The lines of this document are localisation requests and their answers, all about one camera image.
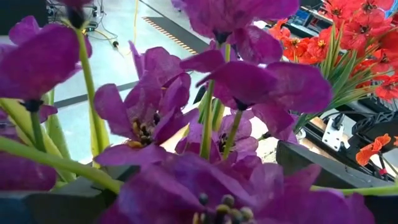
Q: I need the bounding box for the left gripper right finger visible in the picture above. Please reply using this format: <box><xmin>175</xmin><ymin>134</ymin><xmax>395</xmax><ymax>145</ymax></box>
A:
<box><xmin>275</xmin><ymin>141</ymin><xmax>398</xmax><ymax>224</ymax></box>

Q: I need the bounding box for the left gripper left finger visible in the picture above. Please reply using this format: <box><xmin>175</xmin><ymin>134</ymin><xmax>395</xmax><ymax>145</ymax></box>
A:
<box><xmin>0</xmin><ymin>164</ymin><xmax>141</xmax><ymax>224</ymax></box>

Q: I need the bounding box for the orange artificial flower bunch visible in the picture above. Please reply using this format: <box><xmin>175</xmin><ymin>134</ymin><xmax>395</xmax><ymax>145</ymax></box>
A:
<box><xmin>267</xmin><ymin>17</ymin><xmax>332</xmax><ymax>65</ymax></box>
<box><xmin>355</xmin><ymin>133</ymin><xmax>392</xmax><ymax>167</ymax></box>

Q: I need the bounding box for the purple artificial flower bunch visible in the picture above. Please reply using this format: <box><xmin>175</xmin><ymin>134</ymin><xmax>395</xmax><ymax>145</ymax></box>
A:
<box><xmin>170</xmin><ymin>0</ymin><xmax>333</xmax><ymax>159</ymax></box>
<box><xmin>93</xmin><ymin>40</ymin><xmax>377</xmax><ymax>224</ymax></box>
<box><xmin>0</xmin><ymin>0</ymin><xmax>111</xmax><ymax>192</ymax></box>

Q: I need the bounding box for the red artificial flower bunch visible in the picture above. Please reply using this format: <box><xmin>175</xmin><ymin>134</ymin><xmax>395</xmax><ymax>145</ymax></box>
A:
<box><xmin>294</xmin><ymin>0</ymin><xmax>398</xmax><ymax>133</ymax></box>

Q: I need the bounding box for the grey desk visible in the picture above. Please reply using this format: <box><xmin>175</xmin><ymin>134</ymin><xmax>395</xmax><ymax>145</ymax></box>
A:
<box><xmin>285</xmin><ymin>0</ymin><xmax>332</xmax><ymax>39</ymax></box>

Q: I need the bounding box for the red white striped tape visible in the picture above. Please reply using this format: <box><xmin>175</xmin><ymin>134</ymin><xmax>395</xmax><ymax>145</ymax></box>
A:
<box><xmin>141</xmin><ymin>16</ymin><xmax>210</xmax><ymax>56</ymax></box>

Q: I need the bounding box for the white metal frame bracket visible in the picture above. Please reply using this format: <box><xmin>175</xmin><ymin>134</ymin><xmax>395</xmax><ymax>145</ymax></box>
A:
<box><xmin>322</xmin><ymin>113</ymin><xmax>346</xmax><ymax>152</ymax></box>

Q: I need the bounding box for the black aluminium table frame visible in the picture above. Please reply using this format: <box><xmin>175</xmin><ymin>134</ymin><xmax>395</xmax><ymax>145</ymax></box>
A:
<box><xmin>303</xmin><ymin>119</ymin><xmax>398</xmax><ymax>183</ymax></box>

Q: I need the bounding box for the curved black floor cable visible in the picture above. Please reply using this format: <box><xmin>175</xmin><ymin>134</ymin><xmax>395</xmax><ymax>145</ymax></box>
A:
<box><xmin>85</xmin><ymin>0</ymin><xmax>121</xmax><ymax>49</ymax></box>

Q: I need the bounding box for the thin yellow floor cable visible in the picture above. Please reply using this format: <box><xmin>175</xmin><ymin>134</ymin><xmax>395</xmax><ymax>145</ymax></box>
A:
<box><xmin>93</xmin><ymin>0</ymin><xmax>140</xmax><ymax>57</ymax></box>

